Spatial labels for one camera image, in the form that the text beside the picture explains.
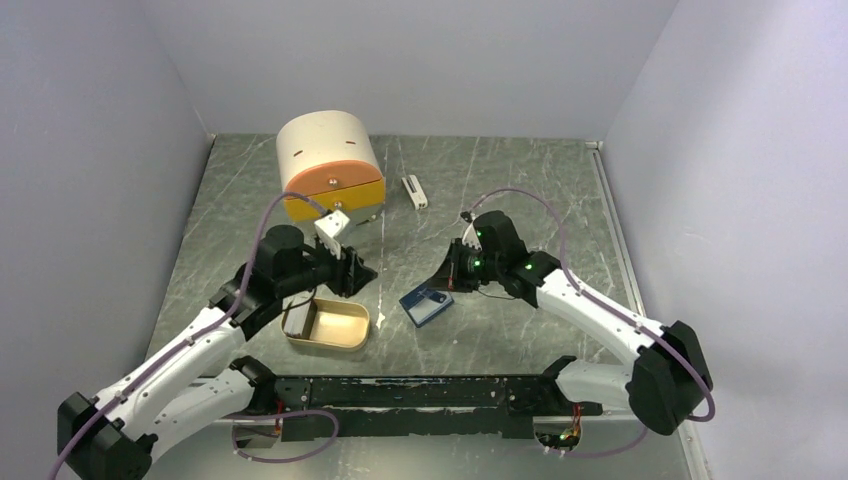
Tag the beige oval tray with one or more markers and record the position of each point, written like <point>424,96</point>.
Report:
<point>338,325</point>

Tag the round pastel drawer cabinet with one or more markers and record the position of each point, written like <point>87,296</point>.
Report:
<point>328,157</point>

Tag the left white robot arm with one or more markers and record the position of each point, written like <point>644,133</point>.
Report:
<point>121,431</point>

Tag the stack of credit cards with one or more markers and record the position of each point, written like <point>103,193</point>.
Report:
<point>298,319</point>

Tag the small white rectangular block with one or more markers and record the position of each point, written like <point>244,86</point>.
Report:
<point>415,192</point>

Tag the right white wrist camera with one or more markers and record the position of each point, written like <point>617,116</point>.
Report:
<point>470,237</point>

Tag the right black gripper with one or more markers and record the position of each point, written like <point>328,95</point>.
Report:
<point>450,276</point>

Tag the blue leather card holder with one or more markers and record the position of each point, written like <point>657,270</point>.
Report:
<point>422,304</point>

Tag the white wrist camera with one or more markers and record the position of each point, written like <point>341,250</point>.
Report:
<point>331,230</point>
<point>470,237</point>

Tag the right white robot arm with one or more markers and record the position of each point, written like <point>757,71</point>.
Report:
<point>661,376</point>

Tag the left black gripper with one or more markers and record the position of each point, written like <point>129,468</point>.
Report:
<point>350,272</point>

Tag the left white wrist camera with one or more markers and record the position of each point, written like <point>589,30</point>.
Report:
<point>331,230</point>

